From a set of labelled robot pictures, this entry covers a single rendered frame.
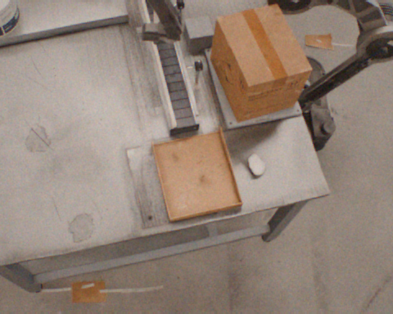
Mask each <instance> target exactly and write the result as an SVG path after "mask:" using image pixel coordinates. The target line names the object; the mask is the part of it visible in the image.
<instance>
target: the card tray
mask: <svg viewBox="0 0 393 314"><path fill-rule="evenodd" d="M151 145H152V149H153V153H154V160H155V163H156V170H157V173H158V176H159V180H160V186H161V190H162V194H163V197H164V201H165V207H166V211H167V214H168V217H169V222H173V221H178V220H181V219H185V218H192V217H195V216H199V215H202V214H210V213H217V212H221V211H224V210H229V209H235V208H238V207H241V206H242V204H243V202H242V198H241V192H240V188H239V185H238V182H237V178H236V175H235V172H234V169H233V165H232V161H231V159H230V155H229V153H228V148H227V145H226V141H225V139H224V134H223V131H222V128H221V127H220V128H219V131H216V132H208V133H204V134H200V135H196V136H192V137H184V138H179V139H175V140H171V141H163V142H159V143H155V144H153V140H151Z"/></svg>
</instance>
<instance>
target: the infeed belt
mask: <svg viewBox="0 0 393 314"><path fill-rule="evenodd" d="M145 3H146V5H147V13H148V16H149V20H150V22H151V23H154V11H153V9H152V8H151V6H150V4H149V3H148V2H147V0H145ZM156 48H157V51H158V54H159V58H160V63H161V66H162V69H163V73H164V76H165V81H166V82H165V84H166V87H167V91H168V94H169V98H170V102H171V105H172V109H173V112H174V118H175V121H176V124H177V126H176V128H188V127H193V126H196V125H197V123H196V120H195V117H194V114H193V111H192V106H191V102H190V99H189V96H188V94H187V89H186V85H185V82H184V79H183V74H182V71H181V68H180V64H179V62H178V57H177V54H176V51H175V48H174V43H172V44H170V43H165V44H159V45H156ZM176 128H174V129H176Z"/></svg>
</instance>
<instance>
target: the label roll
mask: <svg viewBox="0 0 393 314"><path fill-rule="evenodd" d="M19 21H20V9H19V8H18V6H17V3H16V0H0V37H2V36H4V35H7V34H9V33H10V32H11V31H12V30H13V29H14V28H15V27H16V26H17V25H18V23H19Z"/></svg>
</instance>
